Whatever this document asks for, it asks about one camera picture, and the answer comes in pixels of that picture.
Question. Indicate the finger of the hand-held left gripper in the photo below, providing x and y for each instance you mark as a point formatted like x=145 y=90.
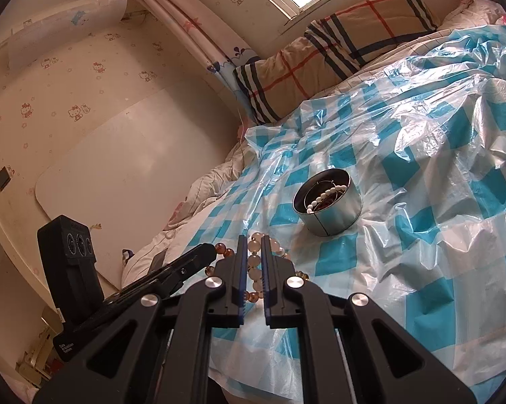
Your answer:
x=181 y=267

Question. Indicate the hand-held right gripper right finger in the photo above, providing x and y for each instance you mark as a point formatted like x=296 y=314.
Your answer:
x=266 y=280

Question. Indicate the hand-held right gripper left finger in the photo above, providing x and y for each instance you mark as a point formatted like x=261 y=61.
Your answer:
x=240 y=280

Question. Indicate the round metal tin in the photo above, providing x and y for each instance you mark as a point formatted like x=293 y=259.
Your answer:
x=337 y=219

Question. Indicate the white quilt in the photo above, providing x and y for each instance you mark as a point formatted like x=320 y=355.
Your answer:
x=211 y=185

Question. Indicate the blue checked plastic sheet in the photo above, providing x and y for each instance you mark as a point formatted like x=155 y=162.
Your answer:
x=404 y=176

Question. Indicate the printed curtain with blue pattern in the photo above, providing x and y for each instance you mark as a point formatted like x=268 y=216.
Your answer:
x=202 y=42

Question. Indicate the tan plaid pillow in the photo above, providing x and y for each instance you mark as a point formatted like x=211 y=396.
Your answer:
x=320 y=59

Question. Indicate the dark wall switch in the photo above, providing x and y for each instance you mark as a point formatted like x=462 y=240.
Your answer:
x=2 y=179

